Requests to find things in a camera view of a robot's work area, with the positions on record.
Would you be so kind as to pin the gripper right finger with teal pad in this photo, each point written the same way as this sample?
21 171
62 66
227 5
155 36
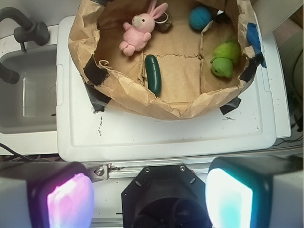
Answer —
256 191

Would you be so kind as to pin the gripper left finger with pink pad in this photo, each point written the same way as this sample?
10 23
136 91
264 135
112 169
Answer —
45 195

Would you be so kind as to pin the pink plush bunny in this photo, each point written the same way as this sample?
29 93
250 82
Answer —
139 32

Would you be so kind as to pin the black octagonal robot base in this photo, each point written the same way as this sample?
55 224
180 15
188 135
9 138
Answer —
165 197

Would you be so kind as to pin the white plastic tray lid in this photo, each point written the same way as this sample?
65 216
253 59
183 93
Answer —
113 135

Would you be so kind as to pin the white sink basin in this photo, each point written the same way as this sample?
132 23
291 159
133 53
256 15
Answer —
29 105

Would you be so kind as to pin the green plush toy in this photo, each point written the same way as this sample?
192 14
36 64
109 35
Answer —
224 57

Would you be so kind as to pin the crumpled brown paper bag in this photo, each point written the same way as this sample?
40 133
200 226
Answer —
189 88

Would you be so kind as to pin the dark green toy cucumber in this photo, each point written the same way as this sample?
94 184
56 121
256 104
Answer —
153 74

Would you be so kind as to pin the grey faucet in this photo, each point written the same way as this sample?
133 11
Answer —
28 30

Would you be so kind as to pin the blue knitted ball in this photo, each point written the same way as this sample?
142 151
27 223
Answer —
200 17

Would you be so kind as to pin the metal corner bracket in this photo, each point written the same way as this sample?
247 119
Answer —
98 172

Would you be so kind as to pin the aluminium frame rail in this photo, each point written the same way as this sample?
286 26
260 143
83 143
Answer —
117 171

